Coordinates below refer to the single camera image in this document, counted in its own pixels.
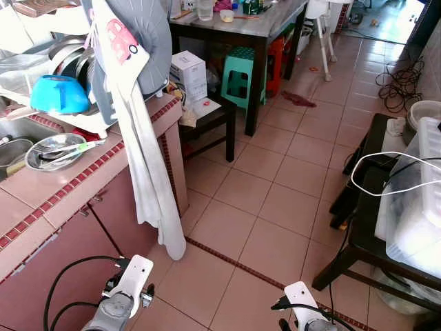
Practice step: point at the steel bowl with cutlery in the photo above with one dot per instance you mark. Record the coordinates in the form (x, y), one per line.
(48, 162)

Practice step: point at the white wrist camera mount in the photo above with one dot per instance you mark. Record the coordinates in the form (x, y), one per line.
(303, 296)
(134, 272)

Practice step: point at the dark red rag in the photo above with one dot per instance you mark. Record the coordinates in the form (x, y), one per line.
(300, 100)

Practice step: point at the green carton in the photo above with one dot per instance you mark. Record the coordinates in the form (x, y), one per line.
(253, 7)

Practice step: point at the maroon kitchen counter cabinet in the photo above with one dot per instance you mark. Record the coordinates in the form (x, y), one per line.
(124, 207)

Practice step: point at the white plastic bucket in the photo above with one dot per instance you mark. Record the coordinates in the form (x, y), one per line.
(424, 110)

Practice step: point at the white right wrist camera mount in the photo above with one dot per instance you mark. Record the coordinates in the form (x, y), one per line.
(303, 296)

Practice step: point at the clear glass jar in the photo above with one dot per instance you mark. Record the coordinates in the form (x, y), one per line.
(204, 8)

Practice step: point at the clear plastic container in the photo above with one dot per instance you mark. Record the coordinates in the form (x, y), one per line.
(17, 76)

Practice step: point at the dark wooden bench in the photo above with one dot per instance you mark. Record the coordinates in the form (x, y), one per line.
(365, 234)

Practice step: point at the white towel with red car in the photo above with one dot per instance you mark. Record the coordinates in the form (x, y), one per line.
(148, 172)

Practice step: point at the small cream bowl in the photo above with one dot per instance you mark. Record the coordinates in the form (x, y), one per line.
(227, 16)

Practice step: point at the dark wooden dining table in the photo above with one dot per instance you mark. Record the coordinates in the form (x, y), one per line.
(258, 34)

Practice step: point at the red plastic stool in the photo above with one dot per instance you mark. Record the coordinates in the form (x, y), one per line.
(275, 62)

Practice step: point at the white cardboard box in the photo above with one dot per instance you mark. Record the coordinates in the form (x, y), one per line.
(189, 76)

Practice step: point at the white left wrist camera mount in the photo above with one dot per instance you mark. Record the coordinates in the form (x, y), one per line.
(134, 272)

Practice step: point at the stacked steel pot lids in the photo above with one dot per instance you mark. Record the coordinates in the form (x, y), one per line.
(69, 58)

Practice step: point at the grey ribbed plastic cover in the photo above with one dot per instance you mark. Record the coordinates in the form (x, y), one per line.
(148, 34)

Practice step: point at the steel fork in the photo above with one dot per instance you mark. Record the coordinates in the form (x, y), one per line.
(55, 146)

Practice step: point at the steel pot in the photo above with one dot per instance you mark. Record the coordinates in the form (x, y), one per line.
(14, 155)

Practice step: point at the white plastic chair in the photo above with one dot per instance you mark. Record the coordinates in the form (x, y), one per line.
(318, 10)

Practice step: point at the green plastic stool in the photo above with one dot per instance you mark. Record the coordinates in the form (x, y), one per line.
(242, 54)

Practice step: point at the clear plastic storage box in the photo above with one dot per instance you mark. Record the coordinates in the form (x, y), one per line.
(413, 227)

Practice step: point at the steel basin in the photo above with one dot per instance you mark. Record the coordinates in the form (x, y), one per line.
(400, 296)

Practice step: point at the white paper with red mark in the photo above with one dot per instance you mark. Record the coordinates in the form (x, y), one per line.
(209, 105)

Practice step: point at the low dark wooden table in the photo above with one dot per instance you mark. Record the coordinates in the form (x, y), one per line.
(220, 114)

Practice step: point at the white plastic dish rack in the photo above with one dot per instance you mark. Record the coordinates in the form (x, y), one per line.
(89, 124)

